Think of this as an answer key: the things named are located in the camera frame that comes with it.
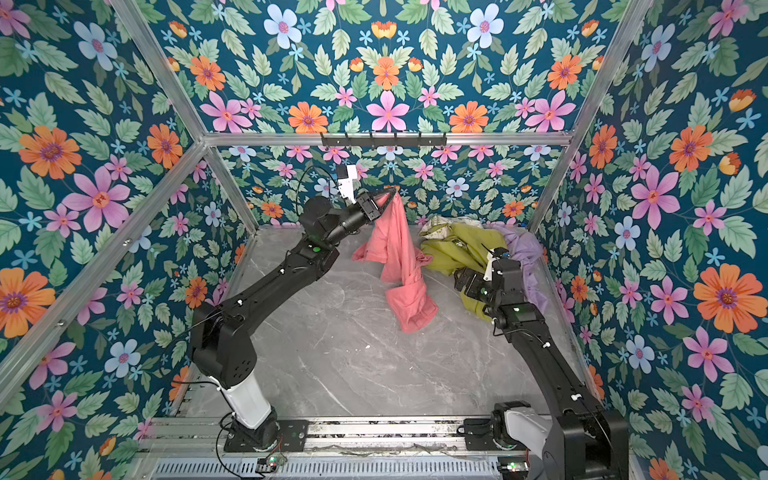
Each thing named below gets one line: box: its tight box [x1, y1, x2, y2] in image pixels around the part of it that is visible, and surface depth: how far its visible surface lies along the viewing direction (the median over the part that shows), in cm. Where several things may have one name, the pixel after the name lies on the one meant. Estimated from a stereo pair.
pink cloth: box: [352, 189, 439, 334], surface depth 88 cm
